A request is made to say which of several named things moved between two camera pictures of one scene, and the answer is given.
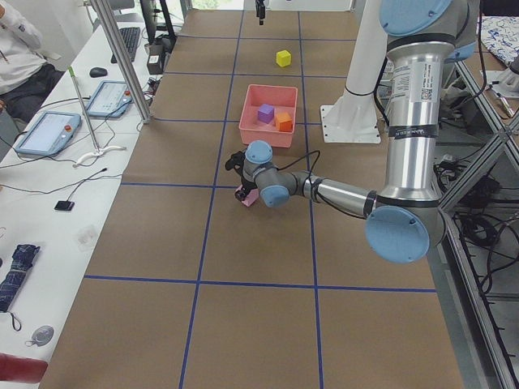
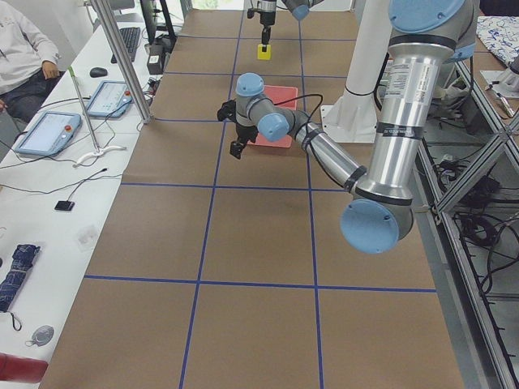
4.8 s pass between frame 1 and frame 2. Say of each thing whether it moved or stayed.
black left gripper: moved
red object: stayed
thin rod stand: stayed
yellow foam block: moved
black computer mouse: stayed
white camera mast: stayed
